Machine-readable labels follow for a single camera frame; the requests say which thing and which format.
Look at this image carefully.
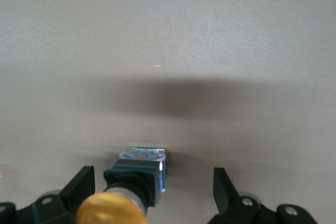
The yellow mushroom push button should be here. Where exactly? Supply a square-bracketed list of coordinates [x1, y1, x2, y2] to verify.
[76, 146, 169, 224]

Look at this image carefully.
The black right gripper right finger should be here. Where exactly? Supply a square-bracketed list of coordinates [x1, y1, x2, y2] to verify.
[208, 167, 319, 224]

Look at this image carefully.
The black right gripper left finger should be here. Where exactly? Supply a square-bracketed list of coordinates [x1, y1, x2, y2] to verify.
[15, 165, 96, 224]

